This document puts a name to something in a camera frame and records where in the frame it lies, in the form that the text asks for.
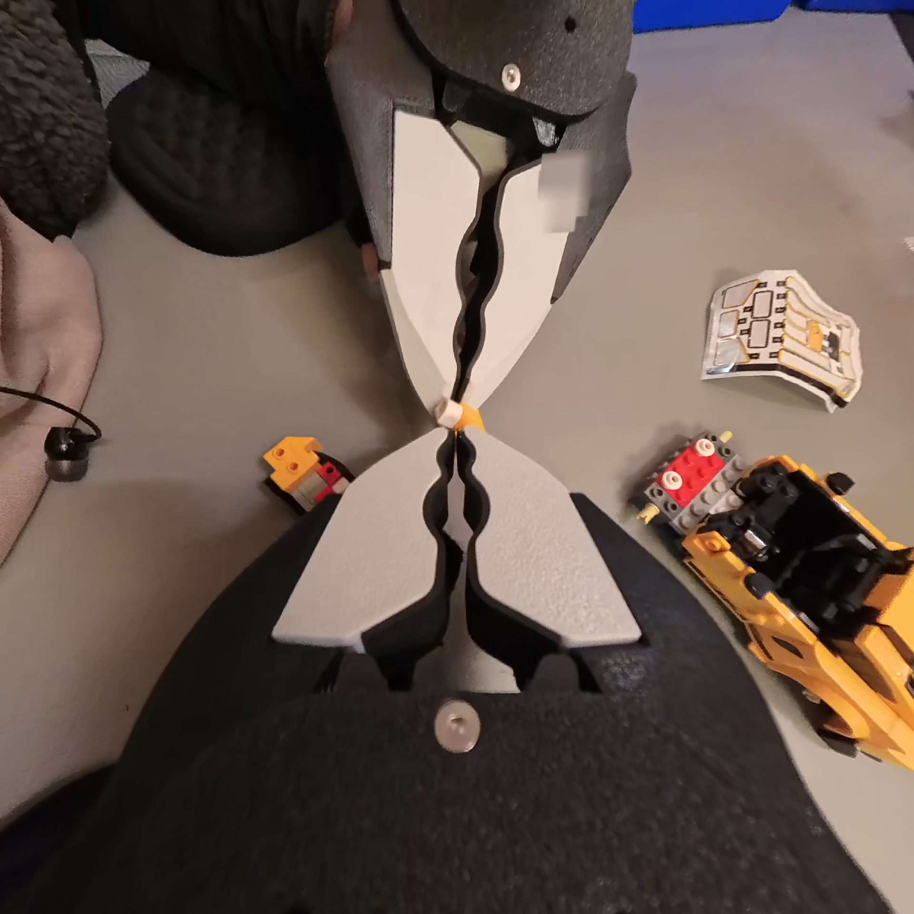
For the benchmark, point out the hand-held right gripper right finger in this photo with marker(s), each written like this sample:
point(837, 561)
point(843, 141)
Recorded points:
point(550, 564)

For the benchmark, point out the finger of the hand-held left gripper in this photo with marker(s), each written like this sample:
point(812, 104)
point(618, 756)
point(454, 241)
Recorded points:
point(529, 257)
point(422, 243)

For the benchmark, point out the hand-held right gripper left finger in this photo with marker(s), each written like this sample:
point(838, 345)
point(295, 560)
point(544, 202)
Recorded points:
point(364, 564)

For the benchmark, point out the orange red grey lego assembly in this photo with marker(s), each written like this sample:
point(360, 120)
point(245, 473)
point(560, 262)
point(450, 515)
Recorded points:
point(303, 469)

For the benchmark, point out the orange arch lego piece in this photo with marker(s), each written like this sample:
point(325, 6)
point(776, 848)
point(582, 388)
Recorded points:
point(473, 420)

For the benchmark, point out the small orange white lego piece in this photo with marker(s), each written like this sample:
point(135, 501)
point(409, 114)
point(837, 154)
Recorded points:
point(446, 413)

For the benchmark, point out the person's left forearm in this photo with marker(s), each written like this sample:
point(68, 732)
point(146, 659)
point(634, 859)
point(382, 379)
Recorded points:
point(229, 143)

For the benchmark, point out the yellow lego car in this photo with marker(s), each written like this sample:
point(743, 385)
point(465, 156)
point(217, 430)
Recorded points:
point(800, 571)

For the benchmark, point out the person's left hand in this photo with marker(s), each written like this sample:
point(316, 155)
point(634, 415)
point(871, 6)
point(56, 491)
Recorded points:
point(369, 260)

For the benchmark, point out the blue plastic bin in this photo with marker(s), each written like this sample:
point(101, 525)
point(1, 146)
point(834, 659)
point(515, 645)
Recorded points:
point(714, 12)

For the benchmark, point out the sticker sheet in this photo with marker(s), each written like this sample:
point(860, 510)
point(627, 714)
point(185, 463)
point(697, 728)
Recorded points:
point(786, 336)

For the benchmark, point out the beige garment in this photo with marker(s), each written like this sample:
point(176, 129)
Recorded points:
point(43, 372)

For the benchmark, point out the dark fleece jacket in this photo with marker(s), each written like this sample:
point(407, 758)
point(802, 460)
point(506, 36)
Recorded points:
point(50, 100)

